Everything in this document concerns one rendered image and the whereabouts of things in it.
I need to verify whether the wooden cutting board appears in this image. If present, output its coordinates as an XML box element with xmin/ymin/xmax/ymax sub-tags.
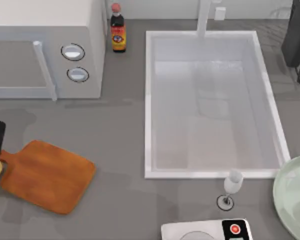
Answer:
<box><xmin>0</xmin><ymin>139</ymin><xmax>97</xmax><ymax>216</ymax></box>

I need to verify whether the small round microwave knob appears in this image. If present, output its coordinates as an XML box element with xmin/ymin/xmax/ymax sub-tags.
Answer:
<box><xmin>66</xmin><ymin>66</ymin><xmax>90</xmax><ymax>84</ymax></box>

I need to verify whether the white kitchen scale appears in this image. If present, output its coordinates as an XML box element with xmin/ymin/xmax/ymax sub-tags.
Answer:
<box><xmin>160</xmin><ymin>217</ymin><xmax>254</xmax><ymax>240</ymax></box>

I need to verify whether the white sink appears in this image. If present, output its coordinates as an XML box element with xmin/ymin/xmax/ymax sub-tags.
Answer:
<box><xmin>144</xmin><ymin>30</ymin><xmax>292</xmax><ymax>180</ymax></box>

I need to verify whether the pale microwave oven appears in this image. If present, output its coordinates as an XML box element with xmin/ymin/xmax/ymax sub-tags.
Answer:
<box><xmin>0</xmin><ymin>0</ymin><xmax>109</xmax><ymax>101</ymax></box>

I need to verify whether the pale green bowl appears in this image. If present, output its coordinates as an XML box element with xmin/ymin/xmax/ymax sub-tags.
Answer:
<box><xmin>272</xmin><ymin>154</ymin><xmax>300</xmax><ymax>240</ymax></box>

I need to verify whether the large round microwave knob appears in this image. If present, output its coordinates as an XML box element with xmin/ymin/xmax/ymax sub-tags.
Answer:
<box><xmin>60</xmin><ymin>42</ymin><xmax>86</xmax><ymax>62</ymax></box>

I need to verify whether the tall white tap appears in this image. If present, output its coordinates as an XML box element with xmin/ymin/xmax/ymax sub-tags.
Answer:
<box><xmin>195</xmin><ymin>0</ymin><xmax>223</xmax><ymax>39</ymax></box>

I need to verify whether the pale microwave door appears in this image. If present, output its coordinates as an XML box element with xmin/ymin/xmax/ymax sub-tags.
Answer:
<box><xmin>0</xmin><ymin>40</ymin><xmax>54</xmax><ymax>90</ymax></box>

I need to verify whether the dark sauce bottle red cap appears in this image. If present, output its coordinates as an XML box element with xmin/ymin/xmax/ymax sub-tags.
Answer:
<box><xmin>110</xmin><ymin>2</ymin><xmax>127</xmax><ymax>54</ymax></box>

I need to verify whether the black wire rack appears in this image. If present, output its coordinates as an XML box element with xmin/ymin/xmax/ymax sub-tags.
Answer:
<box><xmin>280</xmin><ymin>0</ymin><xmax>300</xmax><ymax>88</ymax></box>

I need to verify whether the small white wall box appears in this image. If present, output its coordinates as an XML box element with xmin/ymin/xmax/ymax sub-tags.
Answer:
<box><xmin>214</xmin><ymin>6</ymin><xmax>227</xmax><ymax>21</ymax></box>

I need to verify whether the white microwave door handle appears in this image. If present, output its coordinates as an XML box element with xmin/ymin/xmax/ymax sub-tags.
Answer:
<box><xmin>32</xmin><ymin>40</ymin><xmax>59</xmax><ymax>102</ymax></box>

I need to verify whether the clear wine glass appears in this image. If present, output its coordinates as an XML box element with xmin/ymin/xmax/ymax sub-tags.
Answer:
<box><xmin>216</xmin><ymin>168</ymin><xmax>244</xmax><ymax>212</ymax></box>

